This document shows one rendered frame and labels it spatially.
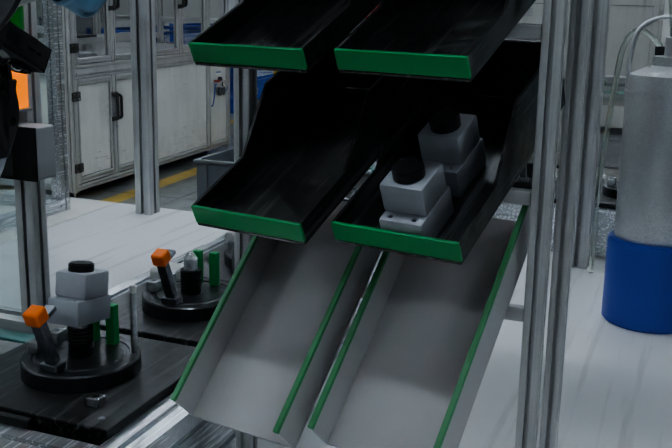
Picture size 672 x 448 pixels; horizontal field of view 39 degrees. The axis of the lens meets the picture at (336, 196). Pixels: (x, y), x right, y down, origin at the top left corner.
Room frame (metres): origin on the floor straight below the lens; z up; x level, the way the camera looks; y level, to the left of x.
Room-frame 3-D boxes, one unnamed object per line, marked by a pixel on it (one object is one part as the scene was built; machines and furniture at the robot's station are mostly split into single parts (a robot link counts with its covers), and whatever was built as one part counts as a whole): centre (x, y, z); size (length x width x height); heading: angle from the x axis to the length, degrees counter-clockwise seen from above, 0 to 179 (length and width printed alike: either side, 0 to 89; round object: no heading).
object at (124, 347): (1.05, 0.30, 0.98); 0.14 x 0.14 x 0.02
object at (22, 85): (1.23, 0.43, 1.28); 0.05 x 0.05 x 0.05
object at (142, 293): (1.29, 0.21, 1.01); 0.24 x 0.24 x 0.13; 68
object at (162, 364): (1.05, 0.30, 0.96); 0.24 x 0.24 x 0.02; 68
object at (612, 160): (6.25, -1.86, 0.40); 0.61 x 0.41 x 0.22; 69
